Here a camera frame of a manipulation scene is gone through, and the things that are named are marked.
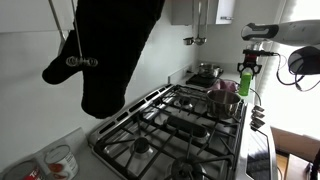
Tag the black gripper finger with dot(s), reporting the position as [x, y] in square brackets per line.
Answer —
[241, 69]
[257, 70]

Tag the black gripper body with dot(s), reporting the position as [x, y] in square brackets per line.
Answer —
[251, 59]

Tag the green plastic bottle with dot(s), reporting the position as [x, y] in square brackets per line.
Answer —
[245, 83]

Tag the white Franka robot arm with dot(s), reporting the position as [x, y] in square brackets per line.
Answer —
[296, 31]

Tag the small stainless steel pot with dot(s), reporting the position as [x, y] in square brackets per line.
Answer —
[221, 106]

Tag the pink cloth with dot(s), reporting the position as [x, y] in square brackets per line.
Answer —
[226, 85]

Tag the round steel cooker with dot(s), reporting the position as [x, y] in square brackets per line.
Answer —
[208, 70]

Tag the steel stove knob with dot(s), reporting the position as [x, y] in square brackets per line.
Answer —
[257, 124]
[257, 115]
[258, 108]

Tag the flat black cooktop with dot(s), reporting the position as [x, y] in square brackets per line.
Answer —
[200, 81]

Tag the hanging steel ladle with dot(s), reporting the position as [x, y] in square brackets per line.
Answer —
[200, 40]

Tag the wooden board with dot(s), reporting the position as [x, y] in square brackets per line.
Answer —
[293, 143]

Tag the stainless steel gas stove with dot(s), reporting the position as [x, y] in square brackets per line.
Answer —
[256, 160]

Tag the black oven mitt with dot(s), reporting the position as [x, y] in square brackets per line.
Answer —
[110, 50]

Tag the hanging metal coil whisk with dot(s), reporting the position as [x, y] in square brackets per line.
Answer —
[81, 61]

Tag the tomato picture tin can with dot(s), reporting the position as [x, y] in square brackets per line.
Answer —
[61, 162]

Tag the red lettered tin can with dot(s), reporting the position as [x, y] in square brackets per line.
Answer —
[25, 172]

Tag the white wall cabinet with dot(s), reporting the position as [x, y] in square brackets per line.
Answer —
[30, 15]
[203, 11]

